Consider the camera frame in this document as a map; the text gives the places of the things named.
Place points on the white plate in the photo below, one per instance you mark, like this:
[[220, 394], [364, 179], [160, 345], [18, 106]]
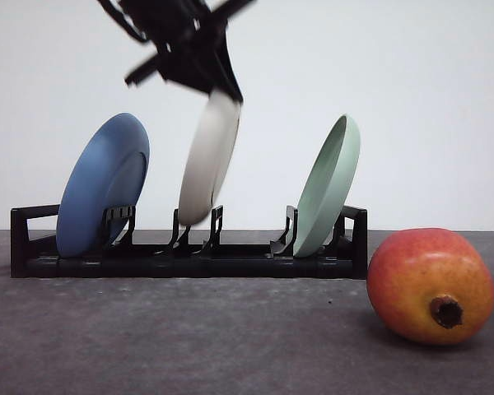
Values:
[[209, 156]]

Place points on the red yellow pomegranate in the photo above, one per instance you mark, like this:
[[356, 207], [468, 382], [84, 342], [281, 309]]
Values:
[[430, 285]]

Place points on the blue plate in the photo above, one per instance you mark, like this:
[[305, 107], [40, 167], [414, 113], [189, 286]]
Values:
[[108, 169]]

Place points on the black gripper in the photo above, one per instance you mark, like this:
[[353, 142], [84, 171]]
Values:
[[189, 37]]

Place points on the green plate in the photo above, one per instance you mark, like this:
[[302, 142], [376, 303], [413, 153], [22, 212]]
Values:
[[328, 188]]

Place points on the black plate rack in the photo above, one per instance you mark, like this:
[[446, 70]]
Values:
[[191, 251]]

